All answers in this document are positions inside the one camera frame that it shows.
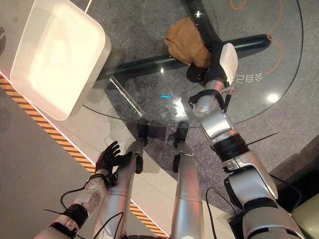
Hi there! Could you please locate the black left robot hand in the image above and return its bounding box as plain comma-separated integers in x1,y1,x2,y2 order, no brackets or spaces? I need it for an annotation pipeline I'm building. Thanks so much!
95,141,134,173

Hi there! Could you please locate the dark right robot foot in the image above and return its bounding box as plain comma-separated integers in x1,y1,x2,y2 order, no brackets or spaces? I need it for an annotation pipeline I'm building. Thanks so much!
173,121,189,150

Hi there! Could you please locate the silver right robot leg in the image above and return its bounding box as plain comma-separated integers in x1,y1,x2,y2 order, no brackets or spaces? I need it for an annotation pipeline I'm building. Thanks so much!
171,144,205,239

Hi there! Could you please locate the silver left robot leg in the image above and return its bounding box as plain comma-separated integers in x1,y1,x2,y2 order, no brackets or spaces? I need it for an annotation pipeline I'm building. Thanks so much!
91,139,144,239

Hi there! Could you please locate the grey carpet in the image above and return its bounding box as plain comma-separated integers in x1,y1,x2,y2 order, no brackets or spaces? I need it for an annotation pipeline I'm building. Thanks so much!
82,0,319,215

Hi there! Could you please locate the white rectangular plastic basket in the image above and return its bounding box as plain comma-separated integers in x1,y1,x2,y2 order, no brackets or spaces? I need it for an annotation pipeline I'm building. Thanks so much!
9,0,112,121

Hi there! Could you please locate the black cable loop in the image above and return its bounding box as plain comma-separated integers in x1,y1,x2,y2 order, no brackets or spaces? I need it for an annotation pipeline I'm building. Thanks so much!
205,187,240,239

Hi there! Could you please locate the black cross table base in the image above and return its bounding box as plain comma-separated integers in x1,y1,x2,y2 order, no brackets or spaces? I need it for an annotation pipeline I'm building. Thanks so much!
96,0,271,83

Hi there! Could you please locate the pale green box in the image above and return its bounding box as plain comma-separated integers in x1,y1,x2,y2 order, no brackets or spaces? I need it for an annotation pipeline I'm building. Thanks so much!
291,196,319,235

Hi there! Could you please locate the brown cloth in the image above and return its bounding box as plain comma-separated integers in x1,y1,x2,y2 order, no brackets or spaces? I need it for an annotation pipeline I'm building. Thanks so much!
164,17,212,69

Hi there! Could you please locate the dark left robot foot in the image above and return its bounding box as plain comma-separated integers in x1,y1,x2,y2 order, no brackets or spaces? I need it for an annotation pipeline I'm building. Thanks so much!
138,119,150,146

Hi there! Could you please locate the silver robot leg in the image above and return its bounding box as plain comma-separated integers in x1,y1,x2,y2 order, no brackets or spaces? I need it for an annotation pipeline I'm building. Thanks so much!
91,139,144,239
171,144,205,239

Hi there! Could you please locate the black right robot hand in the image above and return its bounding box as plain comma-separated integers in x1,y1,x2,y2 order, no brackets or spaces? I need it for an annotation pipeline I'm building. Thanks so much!
186,43,239,85

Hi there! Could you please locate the dark robot foot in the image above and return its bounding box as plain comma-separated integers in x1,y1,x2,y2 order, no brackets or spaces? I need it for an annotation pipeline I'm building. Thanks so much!
173,121,189,150
138,119,150,146

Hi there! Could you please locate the yellow black hazard tape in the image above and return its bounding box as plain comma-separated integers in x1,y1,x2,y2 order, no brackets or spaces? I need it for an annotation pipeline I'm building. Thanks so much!
0,74,168,238

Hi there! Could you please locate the orange cable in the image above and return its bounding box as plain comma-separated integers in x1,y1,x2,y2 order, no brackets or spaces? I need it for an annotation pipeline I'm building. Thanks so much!
229,0,286,75

